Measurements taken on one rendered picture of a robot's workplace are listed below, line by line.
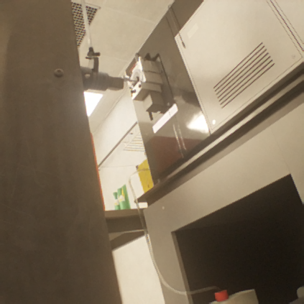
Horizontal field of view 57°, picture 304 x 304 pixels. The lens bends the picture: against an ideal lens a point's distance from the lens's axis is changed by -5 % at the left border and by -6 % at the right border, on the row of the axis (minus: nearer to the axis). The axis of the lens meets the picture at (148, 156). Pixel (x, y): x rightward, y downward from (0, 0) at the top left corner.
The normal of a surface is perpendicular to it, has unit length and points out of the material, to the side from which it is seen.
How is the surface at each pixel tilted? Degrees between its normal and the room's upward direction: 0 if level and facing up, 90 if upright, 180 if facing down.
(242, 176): 90
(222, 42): 90
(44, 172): 90
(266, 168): 90
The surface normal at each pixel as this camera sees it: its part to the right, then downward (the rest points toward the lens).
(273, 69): -0.83, -0.04
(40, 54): 0.32, -0.45
